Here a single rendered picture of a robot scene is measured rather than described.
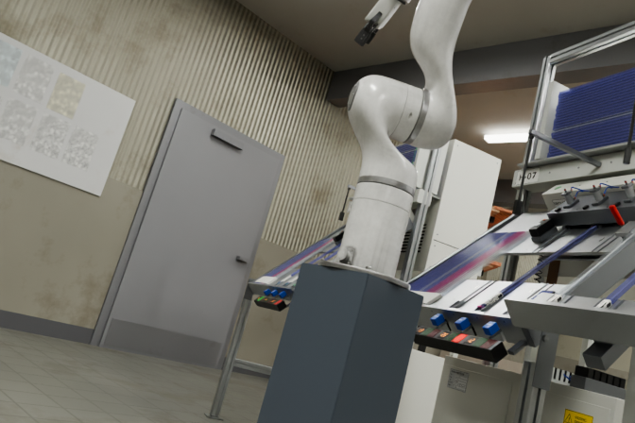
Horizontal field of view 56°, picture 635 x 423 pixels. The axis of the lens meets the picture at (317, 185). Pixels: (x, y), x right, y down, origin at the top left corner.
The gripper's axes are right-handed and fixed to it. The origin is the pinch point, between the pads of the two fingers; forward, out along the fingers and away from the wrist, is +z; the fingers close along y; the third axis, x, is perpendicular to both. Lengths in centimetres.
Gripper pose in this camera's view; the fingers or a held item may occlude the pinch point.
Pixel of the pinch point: (363, 40)
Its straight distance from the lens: 181.2
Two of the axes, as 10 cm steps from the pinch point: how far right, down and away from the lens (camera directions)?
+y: -2.6, 2.8, -9.2
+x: 7.8, 6.3, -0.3
